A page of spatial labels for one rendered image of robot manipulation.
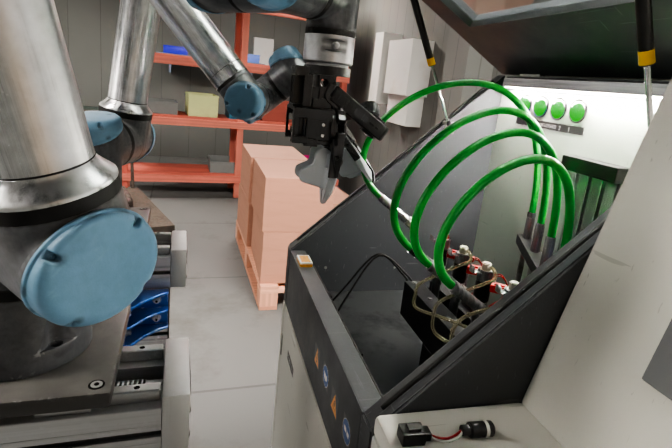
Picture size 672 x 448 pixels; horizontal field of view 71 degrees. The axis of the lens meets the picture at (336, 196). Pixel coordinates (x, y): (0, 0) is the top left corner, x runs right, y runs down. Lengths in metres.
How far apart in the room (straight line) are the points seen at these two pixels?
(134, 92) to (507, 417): 0.97
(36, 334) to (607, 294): 0.67
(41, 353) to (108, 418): 0.11
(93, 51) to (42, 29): 7.19
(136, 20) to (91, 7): 6.48
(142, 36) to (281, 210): 1.78
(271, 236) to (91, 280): 2.38
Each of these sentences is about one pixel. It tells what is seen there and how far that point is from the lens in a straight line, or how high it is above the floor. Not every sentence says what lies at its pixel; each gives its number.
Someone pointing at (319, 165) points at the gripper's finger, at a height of 1.26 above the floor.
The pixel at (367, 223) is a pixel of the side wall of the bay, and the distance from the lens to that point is 1.27.
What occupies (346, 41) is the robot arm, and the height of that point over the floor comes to 1.45.
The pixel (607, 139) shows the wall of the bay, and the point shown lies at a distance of 1.08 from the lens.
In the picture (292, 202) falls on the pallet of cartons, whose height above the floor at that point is 0.67.
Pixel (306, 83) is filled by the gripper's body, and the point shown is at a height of 1.38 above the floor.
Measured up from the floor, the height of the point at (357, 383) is 0.95.
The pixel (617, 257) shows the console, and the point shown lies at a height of 1.21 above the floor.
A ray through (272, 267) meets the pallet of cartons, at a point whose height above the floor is 0.26.
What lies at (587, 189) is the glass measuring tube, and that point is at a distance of 1.09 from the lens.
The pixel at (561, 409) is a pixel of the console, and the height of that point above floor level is 1.01.
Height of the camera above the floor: 1.39
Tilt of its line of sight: 14 degrees down
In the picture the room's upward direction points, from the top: 6 degrees clockwise
